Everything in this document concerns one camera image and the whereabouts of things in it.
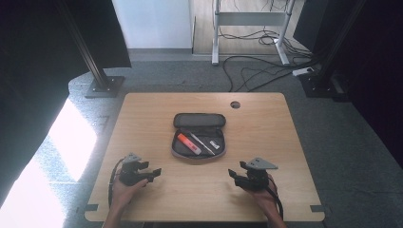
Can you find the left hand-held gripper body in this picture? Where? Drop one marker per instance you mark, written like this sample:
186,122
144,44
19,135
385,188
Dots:
130,171

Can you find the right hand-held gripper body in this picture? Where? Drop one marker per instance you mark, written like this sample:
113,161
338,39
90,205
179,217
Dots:
255,175

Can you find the white eraser with blue sleeve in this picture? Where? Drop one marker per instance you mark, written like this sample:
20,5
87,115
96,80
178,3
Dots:
214,144

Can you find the white pen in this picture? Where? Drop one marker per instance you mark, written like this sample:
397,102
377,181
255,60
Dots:
202,144

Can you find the orange highlighter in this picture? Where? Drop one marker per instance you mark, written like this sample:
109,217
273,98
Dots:
189,144

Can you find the grey pencil case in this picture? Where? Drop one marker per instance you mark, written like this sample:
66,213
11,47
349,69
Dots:
199,122

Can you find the person's right hand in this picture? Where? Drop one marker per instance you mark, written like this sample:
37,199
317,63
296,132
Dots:
264,196

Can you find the person's left hand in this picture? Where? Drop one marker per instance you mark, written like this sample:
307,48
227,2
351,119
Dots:
125,193

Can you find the black metal stand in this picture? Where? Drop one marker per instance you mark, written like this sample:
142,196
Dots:
95,66
329,63

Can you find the white power strip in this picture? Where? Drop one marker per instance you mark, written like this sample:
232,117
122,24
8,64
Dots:
302,71

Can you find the dark curtain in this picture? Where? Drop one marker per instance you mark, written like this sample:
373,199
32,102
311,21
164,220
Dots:
380,79
31,63

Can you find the white desk frame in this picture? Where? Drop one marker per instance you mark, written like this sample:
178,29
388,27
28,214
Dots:
250,19

